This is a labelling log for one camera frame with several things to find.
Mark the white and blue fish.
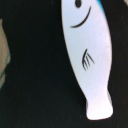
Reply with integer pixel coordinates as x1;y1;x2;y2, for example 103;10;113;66
61;0;113;120

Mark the white woven placemat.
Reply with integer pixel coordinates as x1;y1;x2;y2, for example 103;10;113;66
0;19;11;88

